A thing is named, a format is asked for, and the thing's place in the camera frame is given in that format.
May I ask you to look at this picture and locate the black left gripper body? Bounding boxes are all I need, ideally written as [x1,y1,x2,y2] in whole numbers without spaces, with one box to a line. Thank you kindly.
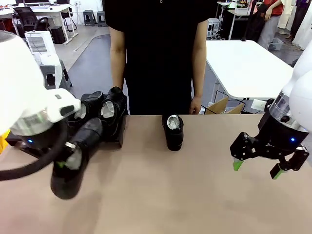
[19,125,59,154]

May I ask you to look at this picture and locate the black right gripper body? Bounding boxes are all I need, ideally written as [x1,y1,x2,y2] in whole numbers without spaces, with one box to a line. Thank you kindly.
[253,113,309,160]

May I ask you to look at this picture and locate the person's right forearm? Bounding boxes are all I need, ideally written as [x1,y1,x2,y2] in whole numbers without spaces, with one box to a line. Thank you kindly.
[110,46,127,85]

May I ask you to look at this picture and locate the person's left forearm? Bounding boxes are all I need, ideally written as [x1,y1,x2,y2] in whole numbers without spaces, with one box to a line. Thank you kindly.
[191,46,208,98]

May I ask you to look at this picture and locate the black shoe stand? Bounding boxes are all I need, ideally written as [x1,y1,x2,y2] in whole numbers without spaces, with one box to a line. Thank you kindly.
[4,114,128,157]

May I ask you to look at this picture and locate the person's left hand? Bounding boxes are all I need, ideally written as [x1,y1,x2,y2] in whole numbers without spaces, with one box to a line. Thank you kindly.
[189,96,203,115]

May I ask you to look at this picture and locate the white crumpled stuffing paper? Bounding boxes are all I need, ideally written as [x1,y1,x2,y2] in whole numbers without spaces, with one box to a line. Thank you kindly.
[65,148,83,171]
[101,101,115,119]
[167,115,181,130]
[74,101,86,120]

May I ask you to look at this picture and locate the yellow plastic box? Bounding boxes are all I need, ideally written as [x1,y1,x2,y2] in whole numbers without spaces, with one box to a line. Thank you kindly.
[0,130,10,154]

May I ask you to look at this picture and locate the brown cardboard box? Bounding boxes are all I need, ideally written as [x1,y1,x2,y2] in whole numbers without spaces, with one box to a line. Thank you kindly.
[204,96,246,115]

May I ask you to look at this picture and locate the grey step stool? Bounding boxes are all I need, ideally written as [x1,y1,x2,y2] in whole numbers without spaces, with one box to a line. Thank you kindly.
[40,59,73,90]

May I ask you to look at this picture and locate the white paper roll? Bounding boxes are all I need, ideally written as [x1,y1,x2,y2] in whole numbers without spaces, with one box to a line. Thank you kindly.
[40,53,63,74]

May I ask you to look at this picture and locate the white table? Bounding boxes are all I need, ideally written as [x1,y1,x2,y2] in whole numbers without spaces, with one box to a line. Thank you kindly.
[206,39,294,105]

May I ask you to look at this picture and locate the white dehumidifier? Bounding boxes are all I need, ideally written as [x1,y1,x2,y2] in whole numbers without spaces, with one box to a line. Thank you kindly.
[24,31,53,64]

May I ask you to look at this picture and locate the blue-grey plastic bin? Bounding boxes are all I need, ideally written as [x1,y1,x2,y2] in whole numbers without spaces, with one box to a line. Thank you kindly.
[268,37,285,51]

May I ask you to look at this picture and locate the black computer tower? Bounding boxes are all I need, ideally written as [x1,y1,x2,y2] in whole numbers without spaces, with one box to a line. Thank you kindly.
[50,26,66,44]

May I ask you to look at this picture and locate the person in red shirt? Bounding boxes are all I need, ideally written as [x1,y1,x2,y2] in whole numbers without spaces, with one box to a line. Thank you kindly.
[257,0,281,49]

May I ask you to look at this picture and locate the desk with black panel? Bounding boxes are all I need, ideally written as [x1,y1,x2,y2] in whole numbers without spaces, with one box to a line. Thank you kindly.
[216,1,260,41]

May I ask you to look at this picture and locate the person's black-clothed torso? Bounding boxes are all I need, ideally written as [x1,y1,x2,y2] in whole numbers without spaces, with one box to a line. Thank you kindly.
[104,0,221,116]

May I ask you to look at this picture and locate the white computer tower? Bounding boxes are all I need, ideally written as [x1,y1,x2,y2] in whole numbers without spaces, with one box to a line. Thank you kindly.
[209,18,221,39]

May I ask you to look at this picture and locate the person in dark clothes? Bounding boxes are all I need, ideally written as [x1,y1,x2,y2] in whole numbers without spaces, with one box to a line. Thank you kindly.
[291,0,312,46]

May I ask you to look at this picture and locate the black office chair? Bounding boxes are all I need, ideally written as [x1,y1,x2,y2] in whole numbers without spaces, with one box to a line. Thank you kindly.
[13,6,41,34]

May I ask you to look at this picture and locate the black desk chair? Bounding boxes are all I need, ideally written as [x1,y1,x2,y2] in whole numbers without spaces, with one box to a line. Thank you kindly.
[60,9,78,34]

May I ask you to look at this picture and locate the grey plastic stool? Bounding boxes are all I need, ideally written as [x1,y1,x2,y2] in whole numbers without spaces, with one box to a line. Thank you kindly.
[83,9,96,26]
[97,11,108,28]

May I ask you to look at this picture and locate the white office desk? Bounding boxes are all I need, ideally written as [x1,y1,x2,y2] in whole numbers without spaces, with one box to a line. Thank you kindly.
[0,3,78,46]

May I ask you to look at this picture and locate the black sleeved left arm cable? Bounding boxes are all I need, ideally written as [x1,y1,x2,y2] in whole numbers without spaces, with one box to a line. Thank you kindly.
[0,117,69,181]

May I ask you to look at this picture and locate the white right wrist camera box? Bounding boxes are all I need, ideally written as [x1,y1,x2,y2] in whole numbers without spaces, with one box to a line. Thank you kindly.
[253,98,276,113]

